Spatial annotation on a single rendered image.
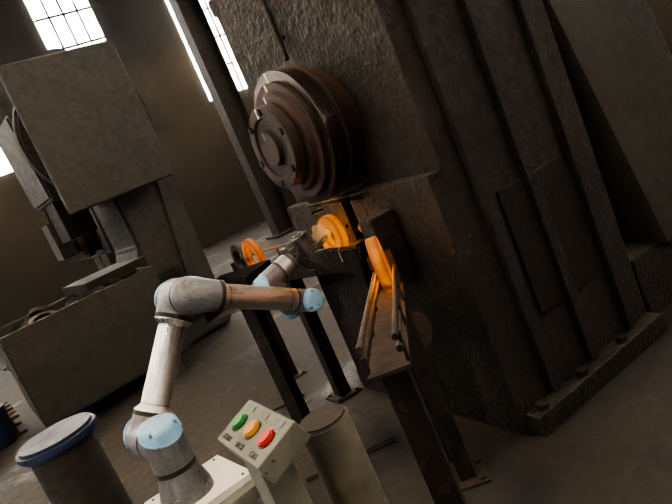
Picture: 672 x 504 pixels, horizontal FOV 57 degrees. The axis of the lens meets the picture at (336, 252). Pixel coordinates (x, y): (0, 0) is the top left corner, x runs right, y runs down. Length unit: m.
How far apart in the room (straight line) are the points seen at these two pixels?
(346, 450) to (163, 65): 11.77
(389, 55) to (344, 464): 1.10
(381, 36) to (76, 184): 3.04
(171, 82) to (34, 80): 8.30
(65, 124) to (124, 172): 0.48
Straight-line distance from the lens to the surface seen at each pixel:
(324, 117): 1.91
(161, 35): 13.03
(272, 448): 1.21
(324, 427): 1.37
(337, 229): 2.16
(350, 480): 1.43
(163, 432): 1.78
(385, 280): 1.63
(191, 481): 1.82
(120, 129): 4.66
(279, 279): 2.10
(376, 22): 1.83
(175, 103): 12.69
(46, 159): 4.48
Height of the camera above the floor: 1.09
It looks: 10 degrees down
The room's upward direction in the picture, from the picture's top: 23 degrees counter-clockwise
